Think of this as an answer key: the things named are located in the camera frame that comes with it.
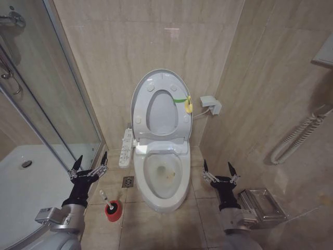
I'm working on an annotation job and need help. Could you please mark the white bidet control panel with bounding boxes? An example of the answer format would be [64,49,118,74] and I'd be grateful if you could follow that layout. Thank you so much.
[119,127,134,169]

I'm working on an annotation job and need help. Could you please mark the metal toilet paper holder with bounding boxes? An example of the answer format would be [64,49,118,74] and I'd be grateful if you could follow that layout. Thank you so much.
[238,187,288,230]

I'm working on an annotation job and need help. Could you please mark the chrome shower fixture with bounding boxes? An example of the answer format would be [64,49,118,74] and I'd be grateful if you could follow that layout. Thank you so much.
[0,6,26,96]

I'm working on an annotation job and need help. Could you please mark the white toilet brush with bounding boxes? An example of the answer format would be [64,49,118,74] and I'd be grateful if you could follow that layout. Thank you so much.
[99,189,118,212]

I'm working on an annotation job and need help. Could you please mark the red toilet brush holder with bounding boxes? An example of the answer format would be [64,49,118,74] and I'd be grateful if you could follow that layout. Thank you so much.
[105,199,123,222]

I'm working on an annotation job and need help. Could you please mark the yellow ring with green strap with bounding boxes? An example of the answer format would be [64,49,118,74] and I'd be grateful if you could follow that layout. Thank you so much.
[173,95,194,114]

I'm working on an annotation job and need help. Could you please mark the grey wall power socket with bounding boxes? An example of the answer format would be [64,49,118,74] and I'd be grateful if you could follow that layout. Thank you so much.
[200,95,223,116]

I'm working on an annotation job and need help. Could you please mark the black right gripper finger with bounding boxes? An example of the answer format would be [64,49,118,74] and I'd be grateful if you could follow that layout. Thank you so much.
[227,161,240,184]
[202,159,219,183]

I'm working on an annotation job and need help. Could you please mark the white power cable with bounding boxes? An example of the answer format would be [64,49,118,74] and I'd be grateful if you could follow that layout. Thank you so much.
[193,107,210,119]

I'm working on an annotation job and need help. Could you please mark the grey wall-mounted box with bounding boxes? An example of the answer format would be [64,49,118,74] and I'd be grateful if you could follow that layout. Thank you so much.
[311,32,333,70]

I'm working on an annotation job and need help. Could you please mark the glass shower enclosure door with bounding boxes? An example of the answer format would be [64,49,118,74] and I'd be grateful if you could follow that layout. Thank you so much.
[0,0,105,170]

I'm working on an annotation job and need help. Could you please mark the white toilet lid with seat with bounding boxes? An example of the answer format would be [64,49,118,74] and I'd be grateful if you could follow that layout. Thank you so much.
[131,68,194,145]

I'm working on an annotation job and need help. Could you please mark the white toilet bowl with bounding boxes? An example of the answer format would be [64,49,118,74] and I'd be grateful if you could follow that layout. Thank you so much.
[134,141,191,214]

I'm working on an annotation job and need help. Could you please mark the white coiled cord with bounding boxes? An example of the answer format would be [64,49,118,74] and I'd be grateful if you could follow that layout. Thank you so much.
[270,108,333,165]

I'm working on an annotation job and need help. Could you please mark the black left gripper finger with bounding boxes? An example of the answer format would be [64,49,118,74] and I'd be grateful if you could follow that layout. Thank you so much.
[87,151,109,178]
[68,155,84,180]

